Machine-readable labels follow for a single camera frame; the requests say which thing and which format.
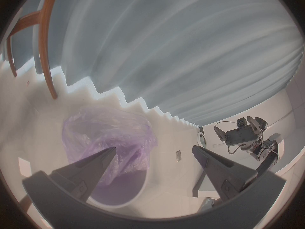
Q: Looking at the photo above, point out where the purple plastic bag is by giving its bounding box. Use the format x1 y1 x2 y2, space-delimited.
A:
61 105 159 206

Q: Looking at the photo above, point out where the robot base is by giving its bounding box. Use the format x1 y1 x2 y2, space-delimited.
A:
200 198 222 209

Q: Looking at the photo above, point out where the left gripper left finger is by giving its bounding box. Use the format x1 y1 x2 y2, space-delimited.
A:
49 147 117 201

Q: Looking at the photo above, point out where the pale blue curtain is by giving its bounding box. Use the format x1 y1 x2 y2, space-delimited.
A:
0 0 305 128

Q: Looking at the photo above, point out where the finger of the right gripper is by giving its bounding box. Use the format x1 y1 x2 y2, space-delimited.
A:
214 125 227 142
247 116 261 138

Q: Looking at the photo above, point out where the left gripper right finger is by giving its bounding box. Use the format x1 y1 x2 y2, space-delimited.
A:
192 145 259 201

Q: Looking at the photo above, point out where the white trash bin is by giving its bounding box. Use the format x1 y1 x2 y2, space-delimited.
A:
86 167 151 209

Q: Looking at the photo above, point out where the white cushioned wooden chair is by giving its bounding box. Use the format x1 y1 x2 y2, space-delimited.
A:
6 0 63 100

